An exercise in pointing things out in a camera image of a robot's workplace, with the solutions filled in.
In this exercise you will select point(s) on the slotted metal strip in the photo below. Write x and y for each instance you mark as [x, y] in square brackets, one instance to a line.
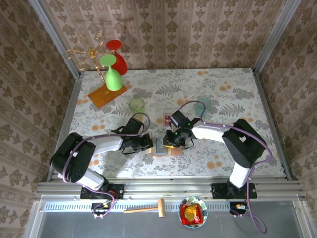
[74, 207]

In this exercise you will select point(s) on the aluminium frame post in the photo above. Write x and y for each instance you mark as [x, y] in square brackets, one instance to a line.
[56, 37]
[275, 37]

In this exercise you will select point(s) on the black connector board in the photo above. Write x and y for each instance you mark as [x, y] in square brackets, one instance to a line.
[99, 207]
[234, 210]

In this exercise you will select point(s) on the red VIP chip card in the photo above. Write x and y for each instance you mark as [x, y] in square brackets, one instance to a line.
[168, 121]

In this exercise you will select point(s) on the aluminium side rail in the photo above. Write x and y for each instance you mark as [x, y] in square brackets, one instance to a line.
[267, 104]
[71, 104]

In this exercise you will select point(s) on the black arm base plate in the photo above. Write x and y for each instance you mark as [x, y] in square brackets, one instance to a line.
[119, 191]
[218, 192]

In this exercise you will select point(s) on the floral tablecloth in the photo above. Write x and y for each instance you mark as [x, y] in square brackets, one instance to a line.
[173, 81]

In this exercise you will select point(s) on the green plastic tumbler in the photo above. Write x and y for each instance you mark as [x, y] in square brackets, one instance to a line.
[137, 106]

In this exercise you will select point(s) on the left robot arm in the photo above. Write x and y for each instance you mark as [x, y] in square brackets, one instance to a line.
[74, 158]

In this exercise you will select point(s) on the wooden mallet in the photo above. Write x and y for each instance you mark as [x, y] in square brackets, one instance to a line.
[161, 208]

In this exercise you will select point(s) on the aluminium front rail beam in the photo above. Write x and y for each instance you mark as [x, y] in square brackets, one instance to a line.
[168, 188]

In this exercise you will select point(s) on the green wine glass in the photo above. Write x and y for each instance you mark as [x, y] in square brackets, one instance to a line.
[113, 79]

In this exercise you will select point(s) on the patterned ceramic bowl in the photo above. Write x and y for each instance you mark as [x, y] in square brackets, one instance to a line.
[201, 203]

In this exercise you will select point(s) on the red snack packet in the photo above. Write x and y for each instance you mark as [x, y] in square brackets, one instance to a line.
[190, 214]

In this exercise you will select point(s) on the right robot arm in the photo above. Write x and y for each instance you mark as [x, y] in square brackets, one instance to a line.
[245, 146]

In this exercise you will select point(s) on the clear acrylic box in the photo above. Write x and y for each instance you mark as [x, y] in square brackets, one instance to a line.
[166, 111]

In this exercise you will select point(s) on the red wine glass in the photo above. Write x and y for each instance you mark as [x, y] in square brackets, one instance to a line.
[120, 64]

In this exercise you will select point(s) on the blue plastic tumbler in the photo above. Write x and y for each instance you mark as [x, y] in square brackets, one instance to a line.
[207, 103]

